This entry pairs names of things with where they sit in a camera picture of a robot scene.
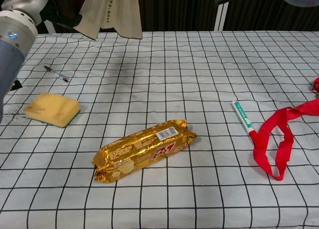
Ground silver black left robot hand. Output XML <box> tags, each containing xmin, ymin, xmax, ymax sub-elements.
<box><xmin>1</xmin><ymin>0</ymin><xmax>83</xmax><ymax>28</ymax></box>

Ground paper folding fan red ribs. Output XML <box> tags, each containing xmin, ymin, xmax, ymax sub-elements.
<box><xmin>58</xmin><ymin>0</ymin><xmax>143</xmax><ymax>42</ymax></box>

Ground black pen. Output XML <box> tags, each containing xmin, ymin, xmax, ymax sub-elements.
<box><xmin>44</xmin><ymin>65</ymin><xmax>69</xmax><ymax>83</ymax></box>

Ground yellow sponge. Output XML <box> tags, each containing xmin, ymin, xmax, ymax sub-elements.
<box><xmin>23</xmin><ymin>92</ymin><xmax>81</xmax><ymax>128</ymax></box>

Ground white checked tablecloth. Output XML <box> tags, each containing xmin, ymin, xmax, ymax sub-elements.
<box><xmin>0</xmin><ymin>30</ymin><xmax>319</xmax><ymax>229</ymax></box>

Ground gold foil snack pack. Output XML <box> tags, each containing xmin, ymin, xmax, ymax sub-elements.
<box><xmin>92</xmin><ymin>118</ymin><xmax>198</xmax><ymax>184</ymax></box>

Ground white green toothpaste tube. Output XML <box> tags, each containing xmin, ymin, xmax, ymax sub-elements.
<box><xmin>231</xmin><ymin>100</ymin><xmax>259</xmax><ymax>137</ymax></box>

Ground red ribbon lanyard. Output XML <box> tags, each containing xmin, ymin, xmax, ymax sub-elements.
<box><xmin>253</xmin><ymin>77</ymin><xmax>319</xmax><ymax>182</ymax></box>

